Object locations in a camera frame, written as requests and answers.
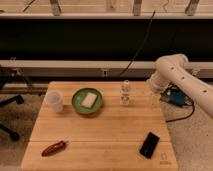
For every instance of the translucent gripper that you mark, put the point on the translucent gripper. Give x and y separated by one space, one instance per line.
154 100

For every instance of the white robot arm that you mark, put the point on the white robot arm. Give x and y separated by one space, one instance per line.
171 69

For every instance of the clear plastic bottle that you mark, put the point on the clear plastic bottle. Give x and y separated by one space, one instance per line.
125 93

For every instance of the blue box on floor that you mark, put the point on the blue box on floor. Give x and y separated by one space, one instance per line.
177 98

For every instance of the black smartphone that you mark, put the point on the black smartphone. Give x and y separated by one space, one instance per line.
149 145

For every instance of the white rectangular block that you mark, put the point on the white rectangular block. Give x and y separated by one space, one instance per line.
89 100

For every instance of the green round plate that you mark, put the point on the green round plate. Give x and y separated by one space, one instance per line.
79 96

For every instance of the translucent plastic cup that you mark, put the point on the translucent plastic cup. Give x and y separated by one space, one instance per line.
54 99

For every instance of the red chili pepper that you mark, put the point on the red chili pepper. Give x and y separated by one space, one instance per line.
54 148

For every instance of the black office chair base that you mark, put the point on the black office chair base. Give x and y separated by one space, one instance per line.
18 99

